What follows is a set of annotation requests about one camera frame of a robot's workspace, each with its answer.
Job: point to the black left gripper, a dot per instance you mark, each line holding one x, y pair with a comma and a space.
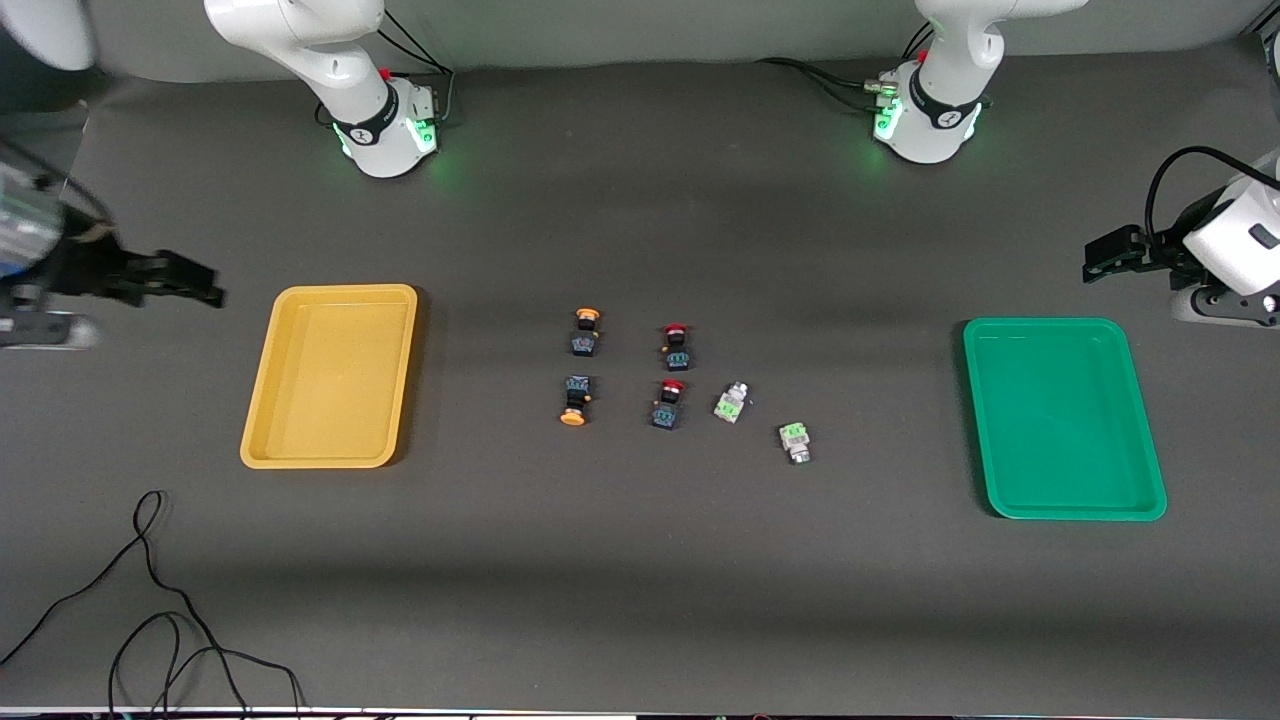
1163, 254

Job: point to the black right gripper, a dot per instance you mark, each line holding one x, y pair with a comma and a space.
78, 267

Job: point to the green push button switch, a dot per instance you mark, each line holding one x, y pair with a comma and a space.
796, 442
732, 402

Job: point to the yellow push button switch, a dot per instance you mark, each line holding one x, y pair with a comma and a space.
586, 335
575, 400

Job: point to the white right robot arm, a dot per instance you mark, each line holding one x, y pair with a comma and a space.
370, 120

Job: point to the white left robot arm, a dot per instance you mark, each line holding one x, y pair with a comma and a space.
945, 110

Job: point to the green plastic tray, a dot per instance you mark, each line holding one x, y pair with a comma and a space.
1060, 420

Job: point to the yellow plastic tray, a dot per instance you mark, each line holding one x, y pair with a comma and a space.
330, 380

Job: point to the dark grey table cover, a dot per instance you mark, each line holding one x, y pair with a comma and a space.
640, 600

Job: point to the aluminium frame profile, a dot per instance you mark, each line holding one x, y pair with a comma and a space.
1270, 40

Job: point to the red push button switch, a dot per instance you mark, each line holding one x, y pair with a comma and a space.
668, 406
677, 348

